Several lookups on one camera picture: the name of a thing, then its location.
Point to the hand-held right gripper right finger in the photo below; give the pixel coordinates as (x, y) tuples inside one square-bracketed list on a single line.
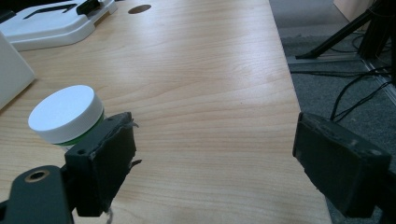
[(336, 161)]

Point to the white flat device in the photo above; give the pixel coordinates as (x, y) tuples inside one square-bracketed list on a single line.
[(51, 25)]

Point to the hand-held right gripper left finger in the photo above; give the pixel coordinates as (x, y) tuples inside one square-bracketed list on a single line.
[(99, 165)]

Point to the white capped jar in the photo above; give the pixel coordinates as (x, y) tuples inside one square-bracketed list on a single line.
[(67, 115)]

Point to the white box edge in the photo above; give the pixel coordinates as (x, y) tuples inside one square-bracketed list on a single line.
[(12, 74)]

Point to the black metal stand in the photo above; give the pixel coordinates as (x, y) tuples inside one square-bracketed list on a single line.
[(351, 29)]

